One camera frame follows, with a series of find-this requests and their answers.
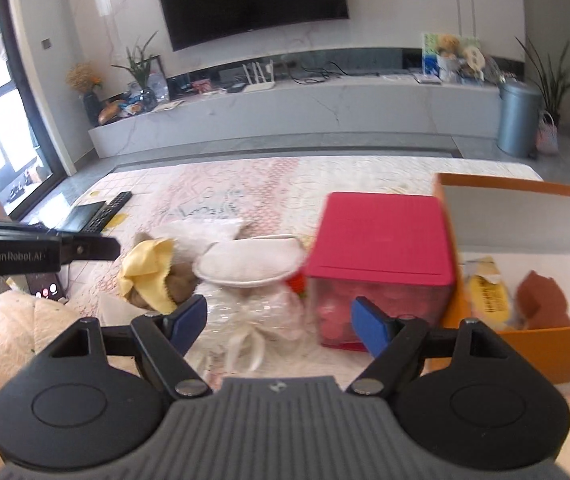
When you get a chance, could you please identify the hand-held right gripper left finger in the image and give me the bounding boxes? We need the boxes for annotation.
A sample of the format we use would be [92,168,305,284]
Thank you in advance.
[51,295,213,401]

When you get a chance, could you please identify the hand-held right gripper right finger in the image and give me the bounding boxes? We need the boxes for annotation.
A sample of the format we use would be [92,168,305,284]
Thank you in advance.
[346,296,513,398]

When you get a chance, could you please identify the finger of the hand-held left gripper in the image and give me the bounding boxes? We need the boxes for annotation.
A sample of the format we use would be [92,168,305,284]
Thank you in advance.
[58,235,121,266]

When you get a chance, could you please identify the brown teddy bear yellow bow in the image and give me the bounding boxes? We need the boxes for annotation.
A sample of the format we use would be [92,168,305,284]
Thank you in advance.
[117,232,201,317]

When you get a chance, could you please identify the clear plastic bag white ribbon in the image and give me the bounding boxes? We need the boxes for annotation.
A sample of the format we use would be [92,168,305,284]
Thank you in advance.
[185,280,312,372]

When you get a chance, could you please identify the white round cushion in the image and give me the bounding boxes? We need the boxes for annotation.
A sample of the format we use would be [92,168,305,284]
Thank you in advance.
[195,235,307,289]

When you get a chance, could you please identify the orange cardboard box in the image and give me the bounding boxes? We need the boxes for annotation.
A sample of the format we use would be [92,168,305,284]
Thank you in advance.
[432,172,570,386]

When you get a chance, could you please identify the yellow soft packet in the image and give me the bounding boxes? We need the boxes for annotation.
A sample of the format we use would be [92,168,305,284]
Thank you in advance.
[468,257,514,332]

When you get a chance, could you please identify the black tablet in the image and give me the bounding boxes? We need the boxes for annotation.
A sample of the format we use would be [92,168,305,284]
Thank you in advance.
[60,201,107,234]

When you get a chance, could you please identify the black remote control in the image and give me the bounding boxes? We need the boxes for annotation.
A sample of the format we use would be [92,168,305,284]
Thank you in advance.
[81,191,132,234]

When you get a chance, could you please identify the smartphone with lit screen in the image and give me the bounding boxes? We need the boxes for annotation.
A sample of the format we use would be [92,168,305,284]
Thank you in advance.
[27,270,68,304]

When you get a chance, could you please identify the cream quilted blanket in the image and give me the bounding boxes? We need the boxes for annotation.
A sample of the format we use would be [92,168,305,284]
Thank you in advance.
[0,292,140,479]

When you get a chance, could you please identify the small red strawberry toy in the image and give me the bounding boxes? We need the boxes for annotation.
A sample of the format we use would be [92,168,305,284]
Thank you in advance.
[287,272,309,299]

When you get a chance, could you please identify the red lidded clear box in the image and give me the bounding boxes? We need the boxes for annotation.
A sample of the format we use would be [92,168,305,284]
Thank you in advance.
[302,191,458,352]

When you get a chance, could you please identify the white fabric pouch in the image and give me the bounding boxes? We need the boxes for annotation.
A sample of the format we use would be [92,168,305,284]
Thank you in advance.
[165,217,251,261]

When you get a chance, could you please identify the brown ornament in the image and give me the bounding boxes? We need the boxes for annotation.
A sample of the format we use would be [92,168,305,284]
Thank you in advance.
[98,100,126,125]

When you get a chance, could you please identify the dried flowers in dark vase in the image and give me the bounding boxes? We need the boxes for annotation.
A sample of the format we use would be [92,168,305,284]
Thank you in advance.
[66,62,105,126]

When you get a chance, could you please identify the pink patterned blanket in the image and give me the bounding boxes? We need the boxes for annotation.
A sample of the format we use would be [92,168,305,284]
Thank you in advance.
[15,155,546,381]

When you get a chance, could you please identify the brown plush toy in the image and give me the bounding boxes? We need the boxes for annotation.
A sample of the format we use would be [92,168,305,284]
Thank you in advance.
[515,270,570,332]

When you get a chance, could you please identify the green plant in glass vase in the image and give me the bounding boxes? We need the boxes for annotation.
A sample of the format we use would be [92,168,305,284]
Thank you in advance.
[111,31,162,112]

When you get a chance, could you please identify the grey marble television console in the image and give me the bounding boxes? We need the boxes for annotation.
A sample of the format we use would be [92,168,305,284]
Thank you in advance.
[87,47,504,161]

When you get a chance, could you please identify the white wifi router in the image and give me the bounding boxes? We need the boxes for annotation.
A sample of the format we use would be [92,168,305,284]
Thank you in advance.
[241,60,277,94]

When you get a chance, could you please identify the grey blue trash can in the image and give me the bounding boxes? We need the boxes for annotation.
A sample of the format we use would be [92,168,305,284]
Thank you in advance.
[496,80,544,159]

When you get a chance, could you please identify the pink woven bag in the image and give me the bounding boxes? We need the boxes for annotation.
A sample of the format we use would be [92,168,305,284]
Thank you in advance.
[535,112,560,156]

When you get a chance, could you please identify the plush toy bouquet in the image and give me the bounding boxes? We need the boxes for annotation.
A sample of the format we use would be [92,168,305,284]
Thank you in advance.
[436,35,486,82]

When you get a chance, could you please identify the tall green potted plant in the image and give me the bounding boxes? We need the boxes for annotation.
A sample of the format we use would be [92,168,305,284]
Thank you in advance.
[515,35,570,127]

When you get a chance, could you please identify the black cables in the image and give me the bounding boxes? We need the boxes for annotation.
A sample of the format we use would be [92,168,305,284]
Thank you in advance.
[285,59,382,82]

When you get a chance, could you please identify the black wall television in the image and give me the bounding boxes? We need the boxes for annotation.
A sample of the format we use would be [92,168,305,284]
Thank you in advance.
[152,0,351,53]

